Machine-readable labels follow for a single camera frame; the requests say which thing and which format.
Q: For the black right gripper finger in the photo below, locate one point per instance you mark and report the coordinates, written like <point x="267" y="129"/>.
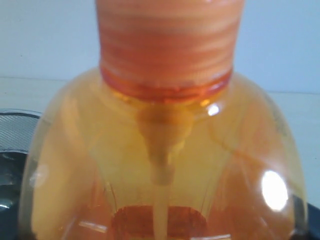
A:
<point x="313" y="224"/>

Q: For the orange dish soap pump bottle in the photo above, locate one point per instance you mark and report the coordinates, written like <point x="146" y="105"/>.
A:
<point x="163" y="140"/>

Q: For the small stainless steel bowl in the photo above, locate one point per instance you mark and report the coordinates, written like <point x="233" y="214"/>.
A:
<point x="12" y="165"/>

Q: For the steel mesh colander bowl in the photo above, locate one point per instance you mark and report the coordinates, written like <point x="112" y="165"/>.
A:
<point x="17" y="127"/>

